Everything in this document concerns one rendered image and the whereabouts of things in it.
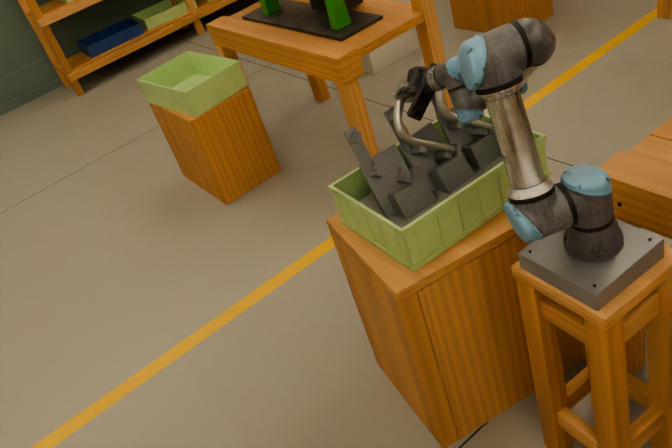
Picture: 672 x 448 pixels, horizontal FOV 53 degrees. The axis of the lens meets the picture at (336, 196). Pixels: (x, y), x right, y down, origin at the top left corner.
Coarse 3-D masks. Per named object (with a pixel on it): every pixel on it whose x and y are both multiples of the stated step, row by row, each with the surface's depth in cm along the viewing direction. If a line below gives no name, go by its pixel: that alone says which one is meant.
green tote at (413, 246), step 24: (408, 168) 248; (504, 168) 216; (336, 192) 229; (360, 192) 240; (456, 192) 209; (480, 192) 214; (504, 192) 220; (360, 216) 223; (432, 216) 206; (456, 216) 212; (480, 216) 218; (384, 240) 215; (408, 240) 204; (432, 240) 209; (456, 240) 215; (408, 264) 210
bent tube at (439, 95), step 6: (444, 90) 229; (438, 96) 228; (438, 102) 228; (444, 102) 229; (438, 108) 229; (444, 108) 229; (444, 114) 229; (450, 114) 230; (456, 114) 231; (450, 120) 231; (456, 120) 231; (480, 120) 236; (474, 126) 235; (480, 126) 235; (486, 126) 236
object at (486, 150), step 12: (444, 120) 235; (444, 132) 235; (456, 132) 237; (468, 132) 239; (468, 144) 238; (480, 144) 235; (492, 144) 237; (468, 156) 237; (480, 156) 235; (492, 156) 237; (480, 168) 235
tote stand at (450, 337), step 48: (336, 240) 246; (480, 240) 214; (384, 288) 214; (432, 288) 210; (480, 288) 220; (384, 336) 249; (432, 336) 219; (480, 336) 229; (432, 384) 229; (480, 384) 240; (528, 384) 252; (432, 432) 250
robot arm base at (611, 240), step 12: (576, 228) 174; (600, 228) 172; (612, 228) 173; (564, 240) 182; (576, 240) 176; (588, 240) 174; (600, 240) 173; (612, 240) 174; (576, 252) 177; (588, 252) 175; (600, 252) 174; (612, 252) 174
